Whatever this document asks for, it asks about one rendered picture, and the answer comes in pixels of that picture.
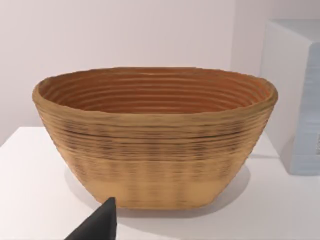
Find woven wooden basket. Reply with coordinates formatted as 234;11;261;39
31;66;279;210

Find pale blue box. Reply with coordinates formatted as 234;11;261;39
257;18;320;177

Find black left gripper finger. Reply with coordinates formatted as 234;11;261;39
66;196;118;240

